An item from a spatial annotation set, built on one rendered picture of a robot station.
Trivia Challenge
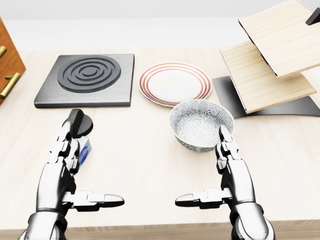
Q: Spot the white plate with red rings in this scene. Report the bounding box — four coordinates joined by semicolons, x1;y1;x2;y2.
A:
138;62;214;108

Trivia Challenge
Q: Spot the round black stove knob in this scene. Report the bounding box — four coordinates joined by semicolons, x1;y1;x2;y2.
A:
66;108;95;139

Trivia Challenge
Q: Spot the wooden cabinet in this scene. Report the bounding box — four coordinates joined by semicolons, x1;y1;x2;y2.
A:
0;16;27;106

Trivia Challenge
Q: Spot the white blue cream cheese box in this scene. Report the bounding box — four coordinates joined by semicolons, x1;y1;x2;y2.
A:
76;136;94;166

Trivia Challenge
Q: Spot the flat dark stove plate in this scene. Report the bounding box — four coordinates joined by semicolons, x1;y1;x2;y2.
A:
33;53;136;110

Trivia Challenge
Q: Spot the grey patterned bowl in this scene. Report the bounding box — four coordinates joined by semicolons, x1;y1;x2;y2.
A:
169;99;237;154

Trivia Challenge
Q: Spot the wooden slat tray black base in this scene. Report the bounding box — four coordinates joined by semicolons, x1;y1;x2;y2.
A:
211;0;320;118

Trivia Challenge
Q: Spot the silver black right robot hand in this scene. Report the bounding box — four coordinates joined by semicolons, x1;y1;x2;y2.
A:
174;125;261;216

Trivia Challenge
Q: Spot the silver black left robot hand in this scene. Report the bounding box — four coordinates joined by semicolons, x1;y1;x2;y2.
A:
36;117;125;214

